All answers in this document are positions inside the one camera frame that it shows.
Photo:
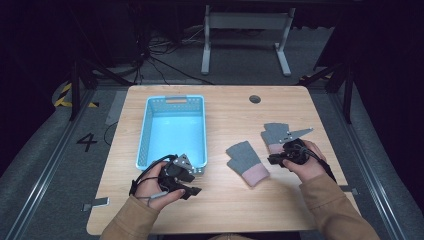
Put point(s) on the light blue plastic basket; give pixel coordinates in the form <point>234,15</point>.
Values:
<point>175,133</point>

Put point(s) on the black metal stand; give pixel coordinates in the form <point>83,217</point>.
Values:
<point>75,90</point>
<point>348,93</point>

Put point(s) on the white metal stand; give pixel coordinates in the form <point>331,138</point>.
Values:
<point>246,20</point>

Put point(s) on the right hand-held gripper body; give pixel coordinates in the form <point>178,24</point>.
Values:
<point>296,151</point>

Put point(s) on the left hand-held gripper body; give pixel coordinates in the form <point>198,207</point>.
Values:
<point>173,170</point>

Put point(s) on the person's right hand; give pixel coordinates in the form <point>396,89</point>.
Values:
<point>311,168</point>

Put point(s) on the grey metal bracket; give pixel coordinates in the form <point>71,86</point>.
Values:
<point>350,190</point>
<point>98,202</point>

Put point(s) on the grey knit glove pink cuff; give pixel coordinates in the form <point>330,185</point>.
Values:
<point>275,135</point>
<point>245,160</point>

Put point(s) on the person's left hand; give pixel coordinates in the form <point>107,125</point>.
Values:
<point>149,185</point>

